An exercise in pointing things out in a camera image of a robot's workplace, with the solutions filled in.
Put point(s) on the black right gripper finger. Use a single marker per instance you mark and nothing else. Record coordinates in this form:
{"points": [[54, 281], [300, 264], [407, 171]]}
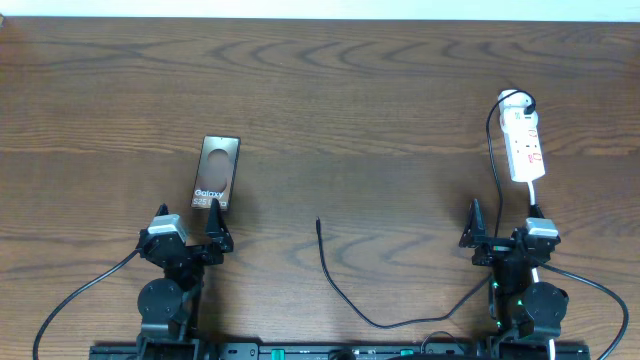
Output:
{"points": [[535, 211], [475, 232]]}

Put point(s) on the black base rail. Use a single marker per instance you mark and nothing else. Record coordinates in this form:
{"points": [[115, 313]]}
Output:
{"points": [[252, 351]]}

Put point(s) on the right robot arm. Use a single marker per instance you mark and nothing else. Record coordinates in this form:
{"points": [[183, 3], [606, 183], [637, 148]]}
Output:
{"points": [[528, 312]]}

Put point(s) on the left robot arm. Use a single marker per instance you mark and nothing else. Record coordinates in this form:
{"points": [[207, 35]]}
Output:
{"points": [[169, 305]]}

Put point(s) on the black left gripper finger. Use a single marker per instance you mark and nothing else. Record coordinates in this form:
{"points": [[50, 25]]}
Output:
{"points": [[162, 210], [217, 230]]}

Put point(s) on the white power strip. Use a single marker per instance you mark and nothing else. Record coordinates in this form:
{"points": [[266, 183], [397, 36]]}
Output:
{"points": [[518, 122]]}

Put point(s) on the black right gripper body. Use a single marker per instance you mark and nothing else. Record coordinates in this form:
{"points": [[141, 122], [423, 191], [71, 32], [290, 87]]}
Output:
{"points": [[494, 250]]}

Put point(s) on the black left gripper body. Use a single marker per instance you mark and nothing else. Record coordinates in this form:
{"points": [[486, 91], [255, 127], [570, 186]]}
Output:
{"points": [[198, 259]]}

